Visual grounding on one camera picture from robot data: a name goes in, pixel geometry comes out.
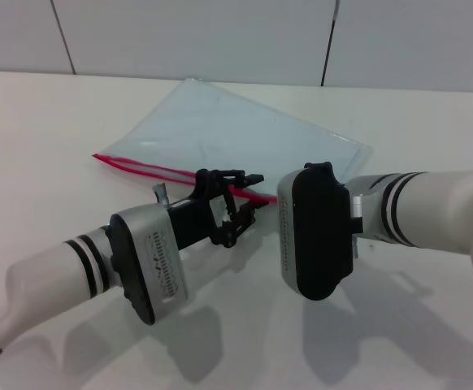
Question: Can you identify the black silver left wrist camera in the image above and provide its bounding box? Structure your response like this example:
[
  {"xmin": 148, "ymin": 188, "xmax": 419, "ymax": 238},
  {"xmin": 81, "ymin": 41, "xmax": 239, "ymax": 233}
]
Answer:
[{"xmin": 108, "ymin": 202, "xmax": 191, "ymax": 327}]

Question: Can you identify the clear document bag red zipper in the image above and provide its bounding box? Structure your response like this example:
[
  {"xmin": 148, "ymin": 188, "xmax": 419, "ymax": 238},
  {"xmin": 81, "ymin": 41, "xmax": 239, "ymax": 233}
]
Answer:
[{"xmin": 91, "ymin": 77, "xmax": 374, "ymax": 209}]

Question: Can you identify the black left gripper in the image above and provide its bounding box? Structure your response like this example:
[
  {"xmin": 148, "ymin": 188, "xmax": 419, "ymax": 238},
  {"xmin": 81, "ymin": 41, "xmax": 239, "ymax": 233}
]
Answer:
[{"xmin": 166, "ymin": 167, "xmax": 266, "ymax": 251}]

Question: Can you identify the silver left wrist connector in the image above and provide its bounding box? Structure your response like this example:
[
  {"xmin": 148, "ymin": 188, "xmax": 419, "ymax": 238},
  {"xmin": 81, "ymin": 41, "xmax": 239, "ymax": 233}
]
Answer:
[{"xmin": 153, "ymin": 182, "xmax": 171, "ymax": 206}]

